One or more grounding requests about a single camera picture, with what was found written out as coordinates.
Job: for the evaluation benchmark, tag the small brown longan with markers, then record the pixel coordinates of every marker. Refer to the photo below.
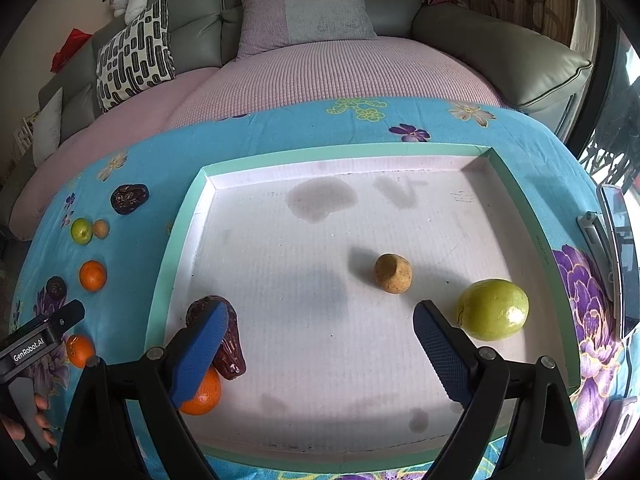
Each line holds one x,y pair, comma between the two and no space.
101,229

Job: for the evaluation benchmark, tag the teal shallow cardboard tray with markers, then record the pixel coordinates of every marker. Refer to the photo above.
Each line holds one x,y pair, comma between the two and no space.
336,379

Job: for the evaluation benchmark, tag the small green jujube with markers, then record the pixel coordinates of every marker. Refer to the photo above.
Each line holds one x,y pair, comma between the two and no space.
81,231

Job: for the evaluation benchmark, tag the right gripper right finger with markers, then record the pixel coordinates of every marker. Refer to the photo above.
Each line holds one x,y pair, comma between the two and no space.
447,349

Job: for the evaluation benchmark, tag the grey metal rack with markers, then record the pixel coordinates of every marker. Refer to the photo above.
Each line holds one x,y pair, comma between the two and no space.
610,237

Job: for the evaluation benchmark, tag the small orange tangerine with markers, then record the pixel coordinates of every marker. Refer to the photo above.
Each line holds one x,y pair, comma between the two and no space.
92,275
79,349

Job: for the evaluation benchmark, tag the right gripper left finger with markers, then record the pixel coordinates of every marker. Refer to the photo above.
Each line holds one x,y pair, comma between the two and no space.
193,349

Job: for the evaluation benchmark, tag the blue floral tablecloth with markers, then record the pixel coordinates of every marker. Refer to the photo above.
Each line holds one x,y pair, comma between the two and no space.
117,315

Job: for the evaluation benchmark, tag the red bag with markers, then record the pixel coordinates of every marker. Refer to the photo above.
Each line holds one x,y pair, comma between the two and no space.
75,40

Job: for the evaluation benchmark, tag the dark red wrinkled date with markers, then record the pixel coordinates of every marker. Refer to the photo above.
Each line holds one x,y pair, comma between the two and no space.
228,360

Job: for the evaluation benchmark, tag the black white patterned pillow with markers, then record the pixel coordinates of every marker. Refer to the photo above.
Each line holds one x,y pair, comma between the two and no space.
136,58

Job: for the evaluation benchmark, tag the pink sofa seat cover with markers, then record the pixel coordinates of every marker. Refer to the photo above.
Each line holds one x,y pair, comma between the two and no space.
350,69

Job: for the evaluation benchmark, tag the dark purple passion fruit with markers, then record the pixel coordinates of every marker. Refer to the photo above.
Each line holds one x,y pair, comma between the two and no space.
56,288

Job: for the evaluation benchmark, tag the large orange tangerine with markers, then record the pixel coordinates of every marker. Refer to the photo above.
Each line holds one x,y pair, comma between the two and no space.
206,397

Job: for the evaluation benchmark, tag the grey leather sofa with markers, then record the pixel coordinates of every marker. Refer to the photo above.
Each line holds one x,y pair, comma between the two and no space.
530,71

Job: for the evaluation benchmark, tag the lilac grey square pillow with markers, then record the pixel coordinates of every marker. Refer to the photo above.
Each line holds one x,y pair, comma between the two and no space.
273,24

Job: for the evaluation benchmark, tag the light grey small pillow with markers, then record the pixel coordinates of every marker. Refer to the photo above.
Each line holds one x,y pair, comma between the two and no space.
47,129

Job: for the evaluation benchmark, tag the large green jujube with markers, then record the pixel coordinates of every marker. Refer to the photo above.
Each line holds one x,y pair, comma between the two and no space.
492,309

